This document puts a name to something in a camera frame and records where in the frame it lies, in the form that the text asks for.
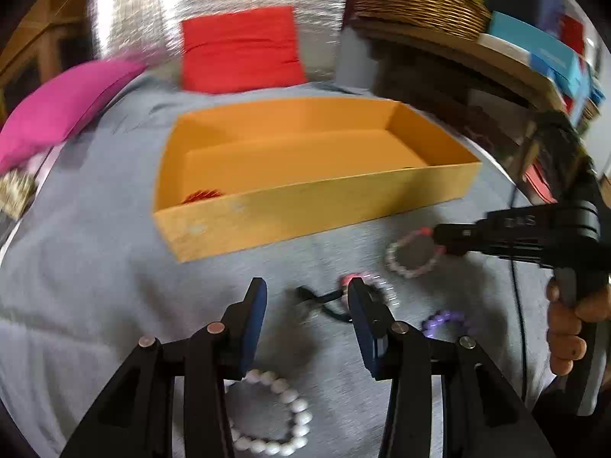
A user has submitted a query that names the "wooden cabinet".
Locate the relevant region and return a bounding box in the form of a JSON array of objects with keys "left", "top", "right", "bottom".
[{"left": 0, "top": 0, "right": 106, "bottom": 120}]

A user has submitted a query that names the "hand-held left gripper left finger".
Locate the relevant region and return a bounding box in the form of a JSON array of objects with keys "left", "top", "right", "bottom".
[{"left": 60, "top": 277, "right": 268, "bottom": 458}]

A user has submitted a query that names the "wooden shelf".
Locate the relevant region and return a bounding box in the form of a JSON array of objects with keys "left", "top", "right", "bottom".
[{"left": 348, "top": 16, "right": 602, "bottom": 125}]

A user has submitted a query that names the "silver foil panel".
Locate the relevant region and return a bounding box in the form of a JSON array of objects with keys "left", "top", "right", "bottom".
[{"left": 88, "top": 0, "right": 351, "bottom": 94}]

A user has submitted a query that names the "red cushion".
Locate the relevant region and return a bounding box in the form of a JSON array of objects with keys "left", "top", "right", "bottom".
[{"left": 180, "top": 6, "right": 307, "bottom": 95}]

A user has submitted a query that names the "teal box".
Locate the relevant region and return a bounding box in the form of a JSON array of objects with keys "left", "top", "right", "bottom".
[{"left": 487, "top": 11, "right": 585, "bottom": 98}]

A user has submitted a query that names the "pink and white bead bracelet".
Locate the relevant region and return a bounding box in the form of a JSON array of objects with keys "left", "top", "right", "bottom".
[{"left": 340, "top": 271, "right": 399, "bottom": 306}]

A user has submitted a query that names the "purple bead bracelet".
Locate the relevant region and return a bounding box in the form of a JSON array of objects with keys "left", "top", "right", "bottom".
[{"left": 421, "top": 310, "right": 473, "bottom": 339}]

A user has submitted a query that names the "pink cushion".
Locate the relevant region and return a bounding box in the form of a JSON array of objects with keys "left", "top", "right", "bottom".
[{"left": 0, "top": 55, "right": 149, "bottom": 173}]

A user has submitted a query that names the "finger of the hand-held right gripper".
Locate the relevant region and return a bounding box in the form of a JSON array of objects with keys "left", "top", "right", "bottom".
[{"left": 432, "top": 223, "right": 483, "bottom": 255}]

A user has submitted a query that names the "grey blanket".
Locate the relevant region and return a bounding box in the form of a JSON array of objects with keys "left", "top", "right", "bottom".
[{"left": 0, "top": 74, "right": 574, "bottom": 458}]

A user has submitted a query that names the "person's right hand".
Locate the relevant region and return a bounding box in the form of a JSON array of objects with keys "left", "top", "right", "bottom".
[{"left": 545, "top": 277, "right": 611, "bottom": 377}]

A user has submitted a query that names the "orange cardboard box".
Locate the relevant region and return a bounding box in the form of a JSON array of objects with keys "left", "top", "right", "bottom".
[{"left": 153, "top": 97, "right": 482, "bottom": 263}]

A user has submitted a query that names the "red book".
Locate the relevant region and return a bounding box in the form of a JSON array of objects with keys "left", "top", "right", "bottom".
[{"left": 558, "top": 14, "right": 586, "bottom": 56}]

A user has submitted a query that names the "wicker basket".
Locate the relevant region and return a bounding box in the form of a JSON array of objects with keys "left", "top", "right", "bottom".
[{"left": 351, "top": 0, "right": 492, "bottom": 41}]

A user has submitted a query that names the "black cord bracelet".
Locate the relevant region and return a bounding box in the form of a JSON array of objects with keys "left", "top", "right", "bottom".
[{"left": 296, "top": 286, "right": 356, "bottom": 323}]

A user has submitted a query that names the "white box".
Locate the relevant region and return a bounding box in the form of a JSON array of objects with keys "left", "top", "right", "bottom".
[{"left": 477, "top": 33, "right": 532, "bottom": 65}]

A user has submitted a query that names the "patterned cloth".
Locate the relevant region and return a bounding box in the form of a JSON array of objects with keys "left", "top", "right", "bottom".
[{"left": 0, "top": 169, "right": 39, "bottom": 220}]

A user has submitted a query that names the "thin black cable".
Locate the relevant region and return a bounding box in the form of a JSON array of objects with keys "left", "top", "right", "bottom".
[{"left": 507, "top": 184, "right": 530, "bottom": 406}]

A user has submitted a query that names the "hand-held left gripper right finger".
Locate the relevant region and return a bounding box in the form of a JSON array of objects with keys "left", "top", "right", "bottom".
[{"left": 347, "top": 277, "right": 557, "bottom": 458}]

